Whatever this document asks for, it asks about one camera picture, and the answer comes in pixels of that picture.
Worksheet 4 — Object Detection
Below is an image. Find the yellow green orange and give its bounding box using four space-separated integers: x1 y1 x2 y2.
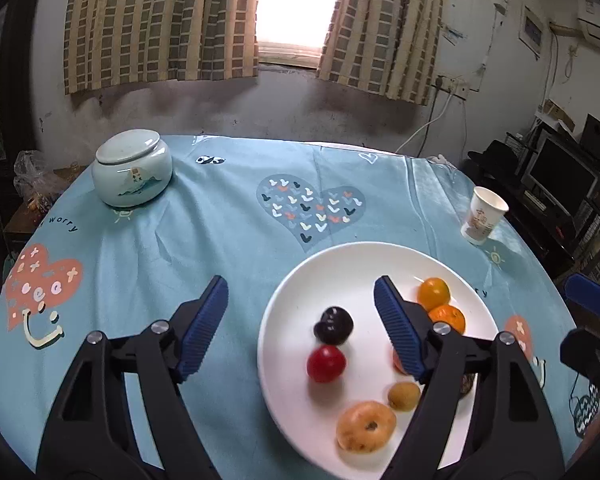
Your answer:
418 277 452 311

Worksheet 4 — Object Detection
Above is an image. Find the glazed tan doughnut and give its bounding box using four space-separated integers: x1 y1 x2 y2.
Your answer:
336 401 397 455

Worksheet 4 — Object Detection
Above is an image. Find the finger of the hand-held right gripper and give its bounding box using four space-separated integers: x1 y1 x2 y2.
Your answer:
564 274 600 321
560 327 600 396

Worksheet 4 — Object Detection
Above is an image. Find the checked beige curtain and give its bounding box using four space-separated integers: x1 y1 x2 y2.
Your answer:
316 0 448 107
62 0 261 95

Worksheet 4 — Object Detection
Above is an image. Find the wooden side table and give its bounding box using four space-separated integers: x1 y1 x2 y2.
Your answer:
2 165 88 251

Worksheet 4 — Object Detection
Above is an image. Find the celadon ceramic lidded jar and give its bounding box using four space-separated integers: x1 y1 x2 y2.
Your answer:
91 129 174 208

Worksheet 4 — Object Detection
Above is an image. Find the black computer desk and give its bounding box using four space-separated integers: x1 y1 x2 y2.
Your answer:
500 130 600 281

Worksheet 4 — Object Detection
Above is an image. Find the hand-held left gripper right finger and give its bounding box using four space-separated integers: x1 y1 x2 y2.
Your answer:
373 275 567 480

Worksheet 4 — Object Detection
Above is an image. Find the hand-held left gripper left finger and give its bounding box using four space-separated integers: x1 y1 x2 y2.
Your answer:
36 275 230 480

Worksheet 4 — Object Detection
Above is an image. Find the dark purple plum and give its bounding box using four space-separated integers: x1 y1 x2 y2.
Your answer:
313 305 355 346

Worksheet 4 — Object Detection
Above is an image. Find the clear plastic bag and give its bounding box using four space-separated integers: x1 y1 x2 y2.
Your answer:
14 150 73 211

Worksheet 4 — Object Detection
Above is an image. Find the white wall panel box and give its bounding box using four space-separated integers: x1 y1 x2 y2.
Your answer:
518 6 546 56

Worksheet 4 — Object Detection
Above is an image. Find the mandarin orange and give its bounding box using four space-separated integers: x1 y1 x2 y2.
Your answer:
428 304 467 336

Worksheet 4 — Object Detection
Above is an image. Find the white power cable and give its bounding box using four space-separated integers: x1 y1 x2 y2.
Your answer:
395 91 453 155

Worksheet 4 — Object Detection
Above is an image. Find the white wall socket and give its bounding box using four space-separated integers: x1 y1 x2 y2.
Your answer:
432 74 470 101

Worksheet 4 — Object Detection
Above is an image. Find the computer monitor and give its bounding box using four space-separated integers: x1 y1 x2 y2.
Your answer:
522 132 600 216

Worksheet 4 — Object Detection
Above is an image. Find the black hat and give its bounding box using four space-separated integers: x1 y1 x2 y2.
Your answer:
467 140 523 181

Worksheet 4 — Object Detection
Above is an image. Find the white paper cup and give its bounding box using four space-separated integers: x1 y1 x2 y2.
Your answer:
460 186 510 246

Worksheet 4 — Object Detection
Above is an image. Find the bright window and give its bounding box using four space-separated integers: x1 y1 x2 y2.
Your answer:
255 0 351 68

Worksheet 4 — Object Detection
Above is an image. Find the black speaker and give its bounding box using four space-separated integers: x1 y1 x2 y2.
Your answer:
580 114 600 161

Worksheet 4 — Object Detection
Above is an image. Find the cardboard box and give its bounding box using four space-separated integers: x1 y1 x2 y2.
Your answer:
542 100 576 131

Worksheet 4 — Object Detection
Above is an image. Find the small red plum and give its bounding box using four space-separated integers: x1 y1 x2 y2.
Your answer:
307 345 347 384

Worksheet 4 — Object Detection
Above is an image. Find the light blue printed tablecloth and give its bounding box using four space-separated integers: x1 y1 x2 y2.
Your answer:
0 134 600 480

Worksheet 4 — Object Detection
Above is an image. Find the white round plate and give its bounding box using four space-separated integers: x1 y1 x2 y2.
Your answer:
256 241 501 480

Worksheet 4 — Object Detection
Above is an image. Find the small tan longan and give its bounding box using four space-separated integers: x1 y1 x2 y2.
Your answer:
388 381 422 412

